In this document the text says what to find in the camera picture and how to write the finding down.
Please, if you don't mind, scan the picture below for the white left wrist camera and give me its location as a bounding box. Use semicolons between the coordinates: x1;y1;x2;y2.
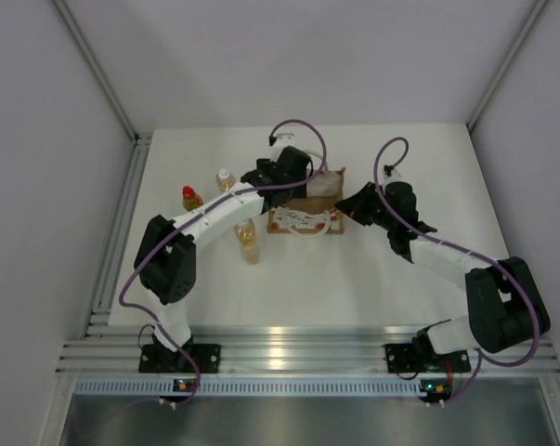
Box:
269;133;295;161

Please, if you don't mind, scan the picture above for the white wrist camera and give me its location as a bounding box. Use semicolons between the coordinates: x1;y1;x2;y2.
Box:
383;164;402;185
269;133;295;161

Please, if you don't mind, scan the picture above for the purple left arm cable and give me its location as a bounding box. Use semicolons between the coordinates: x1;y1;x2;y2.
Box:
119;119;328;408

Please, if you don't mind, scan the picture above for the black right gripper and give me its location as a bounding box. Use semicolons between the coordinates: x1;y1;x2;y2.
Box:
335;182;397;232

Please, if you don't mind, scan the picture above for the red cap yellow liquid bottle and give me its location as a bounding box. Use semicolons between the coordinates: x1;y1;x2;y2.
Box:
182;186;203;212

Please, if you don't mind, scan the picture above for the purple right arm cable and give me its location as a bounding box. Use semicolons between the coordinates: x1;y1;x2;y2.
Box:
374;137;540;405

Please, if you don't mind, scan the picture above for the aluminium mounting rail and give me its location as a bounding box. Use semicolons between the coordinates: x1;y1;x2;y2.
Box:
56;324;560;375

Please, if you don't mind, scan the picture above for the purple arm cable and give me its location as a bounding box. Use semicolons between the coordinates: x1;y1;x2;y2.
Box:
119;119;328;408
374;137;540;405

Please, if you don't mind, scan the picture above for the left aluminium frame post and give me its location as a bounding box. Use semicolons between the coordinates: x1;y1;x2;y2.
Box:
51;0;139;140

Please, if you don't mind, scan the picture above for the white slotted cable duct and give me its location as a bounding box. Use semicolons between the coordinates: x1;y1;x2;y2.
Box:
74;377;446;397

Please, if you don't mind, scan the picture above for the burlap watermelon print canvas bag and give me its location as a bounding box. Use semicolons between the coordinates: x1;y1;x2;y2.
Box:
267;167;346;239

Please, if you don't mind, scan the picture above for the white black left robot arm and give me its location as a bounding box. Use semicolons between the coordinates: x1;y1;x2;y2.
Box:
134;146;312;372

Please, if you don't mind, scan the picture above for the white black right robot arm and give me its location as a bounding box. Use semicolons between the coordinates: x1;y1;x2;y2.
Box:
335;181;551;369

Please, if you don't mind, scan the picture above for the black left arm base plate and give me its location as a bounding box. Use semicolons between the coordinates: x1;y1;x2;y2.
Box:
138;344;221;374

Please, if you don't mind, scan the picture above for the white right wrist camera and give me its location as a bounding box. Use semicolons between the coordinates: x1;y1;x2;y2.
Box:
383;164;402;185

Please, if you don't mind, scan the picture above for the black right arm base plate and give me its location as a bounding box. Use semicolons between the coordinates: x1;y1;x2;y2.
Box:
384;343;472;375

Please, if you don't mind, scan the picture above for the white cap amber bottle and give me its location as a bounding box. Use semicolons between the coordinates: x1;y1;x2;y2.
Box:
215;168;236;192
234;218;260;265

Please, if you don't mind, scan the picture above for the aluminium frame post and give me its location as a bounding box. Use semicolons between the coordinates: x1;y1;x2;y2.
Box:
465;0;553;135
51;0;139;140

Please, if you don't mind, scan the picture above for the right aluminium frame post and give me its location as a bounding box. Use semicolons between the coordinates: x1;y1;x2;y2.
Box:
465;0;553;135

